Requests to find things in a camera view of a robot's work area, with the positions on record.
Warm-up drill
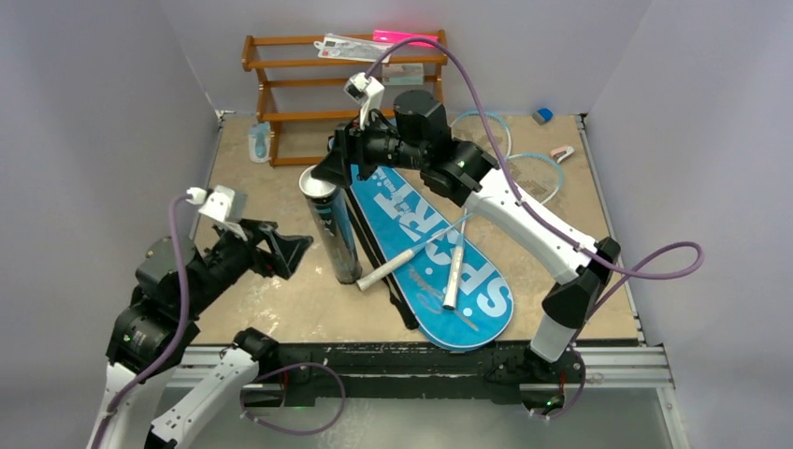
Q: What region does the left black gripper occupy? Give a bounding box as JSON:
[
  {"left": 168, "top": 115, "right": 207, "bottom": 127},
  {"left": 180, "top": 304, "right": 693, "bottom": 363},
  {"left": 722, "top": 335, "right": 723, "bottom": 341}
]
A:
[{"left": 184, "top": 215, "right": 312, "bottom": 314}]

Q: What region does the black shuttlecock tube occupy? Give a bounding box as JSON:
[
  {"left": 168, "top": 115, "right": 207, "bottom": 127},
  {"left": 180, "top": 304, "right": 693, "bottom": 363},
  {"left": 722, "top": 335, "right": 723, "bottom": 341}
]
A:
[{"left": 303, "top": 188, "right": 362, "bottom": 284}]

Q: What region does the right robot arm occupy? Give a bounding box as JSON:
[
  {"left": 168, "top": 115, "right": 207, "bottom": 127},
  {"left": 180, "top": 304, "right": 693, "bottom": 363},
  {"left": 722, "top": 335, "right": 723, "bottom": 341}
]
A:
[{"left": 312, "top": 87, "right": 620, "bottom": 381}]

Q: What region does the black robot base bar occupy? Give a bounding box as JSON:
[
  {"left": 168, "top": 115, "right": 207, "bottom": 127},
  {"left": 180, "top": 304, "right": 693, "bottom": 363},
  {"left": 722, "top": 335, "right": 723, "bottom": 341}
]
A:
[{"left": 234, "top": 333, "right": 585, "bottom": 411}]

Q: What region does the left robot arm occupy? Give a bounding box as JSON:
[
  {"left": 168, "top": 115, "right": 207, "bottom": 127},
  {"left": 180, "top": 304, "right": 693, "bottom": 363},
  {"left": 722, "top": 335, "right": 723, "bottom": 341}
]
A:
[{"left": 87, "top": 219, "right": 313, "bottom": 448}]

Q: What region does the blue racket bag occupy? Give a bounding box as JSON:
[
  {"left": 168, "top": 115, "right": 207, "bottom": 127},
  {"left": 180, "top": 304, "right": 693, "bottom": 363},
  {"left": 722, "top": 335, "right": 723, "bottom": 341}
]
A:
[{"left": 347, "top": 167, "right": 514, "bottom": 352}]

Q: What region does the wooden three-tier shelf rack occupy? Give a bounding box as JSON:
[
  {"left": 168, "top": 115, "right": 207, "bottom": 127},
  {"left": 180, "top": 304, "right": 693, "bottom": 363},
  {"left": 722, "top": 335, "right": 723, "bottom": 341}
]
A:
[{"left": 240, "top": 29, "right": 450, "bottom": 167}]

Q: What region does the light blue packaged tool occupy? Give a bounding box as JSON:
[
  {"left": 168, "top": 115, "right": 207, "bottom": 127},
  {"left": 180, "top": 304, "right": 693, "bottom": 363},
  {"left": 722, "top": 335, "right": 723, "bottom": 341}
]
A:
[{"left": 248, "top": 122, "right": 271, "bottom": 164}]

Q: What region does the small white box on shelf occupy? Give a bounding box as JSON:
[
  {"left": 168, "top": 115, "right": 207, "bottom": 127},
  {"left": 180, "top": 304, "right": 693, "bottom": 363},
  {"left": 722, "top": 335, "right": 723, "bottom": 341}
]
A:
[{"left": 382, "top": 64, "right": 425, "bottom": 86}]

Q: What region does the clear packaged item on shelf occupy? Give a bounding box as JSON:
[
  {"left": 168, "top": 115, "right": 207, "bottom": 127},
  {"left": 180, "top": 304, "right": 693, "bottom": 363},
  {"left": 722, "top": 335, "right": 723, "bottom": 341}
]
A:
[{"left": 313, "top": 34, "right": 390, "bottom": 62}]

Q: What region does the pink fluorescent ruler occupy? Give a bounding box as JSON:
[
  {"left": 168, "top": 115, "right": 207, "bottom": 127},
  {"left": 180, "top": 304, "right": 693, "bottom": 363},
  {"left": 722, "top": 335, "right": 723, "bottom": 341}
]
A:
[{"left": 372, "top": 29, "right": 440, "bottom": 48}]

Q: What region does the blue and grey eraser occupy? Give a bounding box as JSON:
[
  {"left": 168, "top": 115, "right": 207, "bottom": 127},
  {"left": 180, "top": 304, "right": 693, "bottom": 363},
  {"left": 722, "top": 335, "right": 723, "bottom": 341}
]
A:
[{"left": 532, "top": 108, "right": 554, "bottom": 125}]

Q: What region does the pink and white clip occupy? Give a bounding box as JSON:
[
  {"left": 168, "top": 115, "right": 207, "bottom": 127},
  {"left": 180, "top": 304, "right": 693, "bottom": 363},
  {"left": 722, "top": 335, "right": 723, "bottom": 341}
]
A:
[{"left": 549, "top": 146, "right": 575, "bottom": 164}]

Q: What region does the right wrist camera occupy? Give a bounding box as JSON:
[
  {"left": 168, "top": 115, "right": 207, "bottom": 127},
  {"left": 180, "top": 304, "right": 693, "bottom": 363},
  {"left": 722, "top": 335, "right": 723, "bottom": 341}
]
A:
[{"left": 343, "top": 72, "right": 385, "bottom": 129}]

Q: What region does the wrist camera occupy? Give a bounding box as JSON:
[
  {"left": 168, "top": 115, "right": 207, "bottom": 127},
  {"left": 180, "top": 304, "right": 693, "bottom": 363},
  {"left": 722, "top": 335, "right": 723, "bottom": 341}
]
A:
[
  {"left": 186, "top": 184, "right": 248, "bottom": 241},
  {"left": 343, "top": 72, "right": 385, "bottom": 129}
]

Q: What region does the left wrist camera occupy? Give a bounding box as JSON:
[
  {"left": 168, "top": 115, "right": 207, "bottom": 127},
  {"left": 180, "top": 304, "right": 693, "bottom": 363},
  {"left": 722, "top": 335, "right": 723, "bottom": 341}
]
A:
[{"left": 186, "top": 184, "right": 248, "bottom": 241}]

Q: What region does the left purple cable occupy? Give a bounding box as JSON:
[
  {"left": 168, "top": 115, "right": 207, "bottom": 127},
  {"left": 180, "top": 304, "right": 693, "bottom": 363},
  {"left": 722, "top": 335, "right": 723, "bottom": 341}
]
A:
[{"left": 89, "top": 193, "right": 347, "bottom": 449}]

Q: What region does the purple cable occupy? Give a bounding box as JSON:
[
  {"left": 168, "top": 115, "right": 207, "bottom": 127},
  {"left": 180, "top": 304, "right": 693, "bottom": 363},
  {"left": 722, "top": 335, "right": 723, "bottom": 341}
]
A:
[
  {"left": 89, "top": 193, "right": 347, "bottom": 449},
  {"left": 365, "top": 36, "right": 706, "bottom": 423}
]

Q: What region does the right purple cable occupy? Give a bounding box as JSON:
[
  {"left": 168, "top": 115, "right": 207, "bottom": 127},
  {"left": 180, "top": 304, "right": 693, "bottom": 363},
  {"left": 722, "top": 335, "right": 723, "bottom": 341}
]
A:
[{"left": 365, "top": 36, "right": 706, "bottom": 423}]

